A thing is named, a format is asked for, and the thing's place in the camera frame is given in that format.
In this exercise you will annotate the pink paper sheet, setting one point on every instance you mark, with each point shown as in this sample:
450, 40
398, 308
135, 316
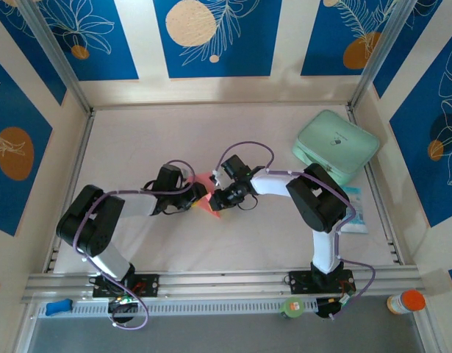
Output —
198, 180

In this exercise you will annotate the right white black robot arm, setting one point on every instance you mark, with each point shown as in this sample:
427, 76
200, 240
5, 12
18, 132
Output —
323, 246

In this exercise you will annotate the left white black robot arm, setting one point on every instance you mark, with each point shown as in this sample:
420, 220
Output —
108, 261

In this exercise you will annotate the mint green zip pouch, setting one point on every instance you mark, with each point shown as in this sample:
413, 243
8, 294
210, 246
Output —
336, 147

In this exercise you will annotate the black controller with LED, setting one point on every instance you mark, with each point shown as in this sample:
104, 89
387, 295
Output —
121, 302
325, 307

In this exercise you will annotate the blue white wipes packet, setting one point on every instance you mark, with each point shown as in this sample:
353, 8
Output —
358, 217

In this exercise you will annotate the green tape roll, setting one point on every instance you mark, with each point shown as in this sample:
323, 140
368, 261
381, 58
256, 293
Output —
291, 307

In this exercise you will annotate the blue bone-shaped block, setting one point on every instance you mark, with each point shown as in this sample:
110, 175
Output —
58, 308

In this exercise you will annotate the orange-capped bottle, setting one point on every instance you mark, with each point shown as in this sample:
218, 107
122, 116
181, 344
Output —
407, 302

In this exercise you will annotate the long aluminium base rail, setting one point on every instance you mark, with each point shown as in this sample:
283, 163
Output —
225, 283

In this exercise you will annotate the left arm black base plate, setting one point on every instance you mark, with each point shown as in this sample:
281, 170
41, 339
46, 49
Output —
148, 285

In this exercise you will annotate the aluminium table side rail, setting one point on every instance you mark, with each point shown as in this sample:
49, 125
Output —
384, 220
79, 154

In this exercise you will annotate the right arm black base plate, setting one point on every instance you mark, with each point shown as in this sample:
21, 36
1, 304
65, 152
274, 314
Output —
299, 281

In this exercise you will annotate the aluminium frame post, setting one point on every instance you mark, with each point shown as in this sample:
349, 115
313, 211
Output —
54, 55
380, 55

